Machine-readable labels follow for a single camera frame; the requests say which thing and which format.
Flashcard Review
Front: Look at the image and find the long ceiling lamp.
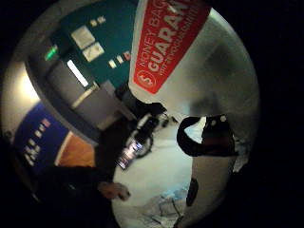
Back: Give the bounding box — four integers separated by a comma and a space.
66, 59, 90, 88

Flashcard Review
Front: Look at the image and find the green exit sign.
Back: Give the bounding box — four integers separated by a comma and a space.
44, 46, 60, 62

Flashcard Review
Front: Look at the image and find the green notice board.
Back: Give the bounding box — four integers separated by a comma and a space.
58, 0, 141, 90

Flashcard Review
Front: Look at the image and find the blue notice board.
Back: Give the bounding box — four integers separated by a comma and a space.
12, 103, 70, 176

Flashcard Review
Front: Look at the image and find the the person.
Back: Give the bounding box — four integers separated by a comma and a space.
31, 118, 134, 228

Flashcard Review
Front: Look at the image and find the white bag with red label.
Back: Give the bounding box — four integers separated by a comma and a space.
127, 0, 261, 150

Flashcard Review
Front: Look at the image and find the large white paper sheet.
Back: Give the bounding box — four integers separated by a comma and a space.
82, 41, 105, 63
70, 25, 97, 50

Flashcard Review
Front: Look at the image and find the crumpled clear plastic wrap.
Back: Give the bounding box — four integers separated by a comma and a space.
141, 188, 191, 226

